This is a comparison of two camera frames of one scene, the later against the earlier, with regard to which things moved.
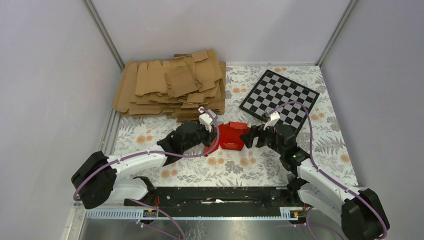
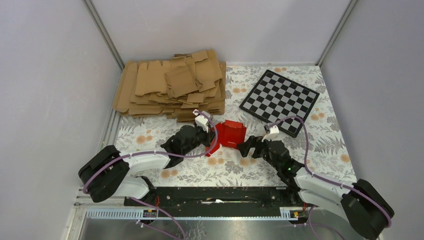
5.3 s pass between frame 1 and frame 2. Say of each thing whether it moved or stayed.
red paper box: stayed
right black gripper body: moved
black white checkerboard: stayed
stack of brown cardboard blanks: stayed
